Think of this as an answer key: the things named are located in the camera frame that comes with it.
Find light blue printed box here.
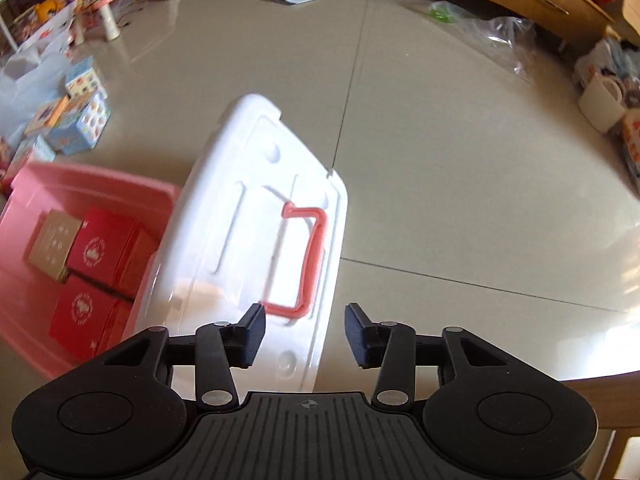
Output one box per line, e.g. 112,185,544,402
58,95,112,155
64,56,109,102

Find green packet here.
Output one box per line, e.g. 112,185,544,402
429,2,467,24

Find dark red gift box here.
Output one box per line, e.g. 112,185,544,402
114,229,162,302

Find pink plastic storage bin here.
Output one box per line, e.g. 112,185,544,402
0,162,184,382

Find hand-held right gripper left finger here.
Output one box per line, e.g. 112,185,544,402
101,303,266,407

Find pile of colourful toys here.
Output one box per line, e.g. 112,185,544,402
0,0,101,56

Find clear plastic bag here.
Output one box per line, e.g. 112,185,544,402
409,0,540,82

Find wooden furniture leg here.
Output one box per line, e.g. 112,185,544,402
562,359,640,480

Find white printed plastic bag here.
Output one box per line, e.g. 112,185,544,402
572,37,640,92

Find pale blue printed box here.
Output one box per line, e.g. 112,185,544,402
9,135,57,173

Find white lid with pink handle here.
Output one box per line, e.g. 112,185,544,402
132,92,350,394

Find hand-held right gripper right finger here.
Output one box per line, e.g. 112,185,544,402
344,302,507,407

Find cardboard box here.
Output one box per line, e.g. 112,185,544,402
606,0,640,47

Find white mug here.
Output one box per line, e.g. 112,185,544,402
578,72,629,134

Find beige gift box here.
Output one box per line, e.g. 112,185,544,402
27,209,84,282

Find orange printed carton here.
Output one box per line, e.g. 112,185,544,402
24,95,69,139

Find orange printed box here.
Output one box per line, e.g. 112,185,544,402
619,109,640,187

